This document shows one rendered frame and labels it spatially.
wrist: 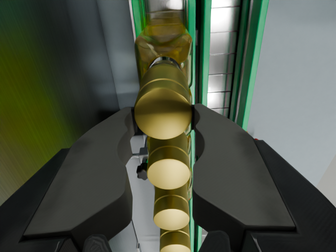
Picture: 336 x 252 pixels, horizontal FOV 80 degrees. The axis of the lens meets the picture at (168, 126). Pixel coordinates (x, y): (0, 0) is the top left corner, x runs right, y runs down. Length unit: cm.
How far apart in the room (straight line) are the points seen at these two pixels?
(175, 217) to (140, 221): 54
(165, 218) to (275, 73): 50
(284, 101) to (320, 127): 17
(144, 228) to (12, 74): 65
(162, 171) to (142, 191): 46
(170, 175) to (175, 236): 10
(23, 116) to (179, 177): 14
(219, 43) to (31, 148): 33
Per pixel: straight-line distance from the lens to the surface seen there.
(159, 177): 16
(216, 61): 42
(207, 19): 31
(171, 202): 19
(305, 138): 78
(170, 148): 16
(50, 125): 24
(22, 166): 21
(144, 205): 67
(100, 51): 50
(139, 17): 31
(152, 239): 83
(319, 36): 64
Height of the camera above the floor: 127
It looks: 58 degrees down
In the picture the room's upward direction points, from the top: 180 degrees clockwise
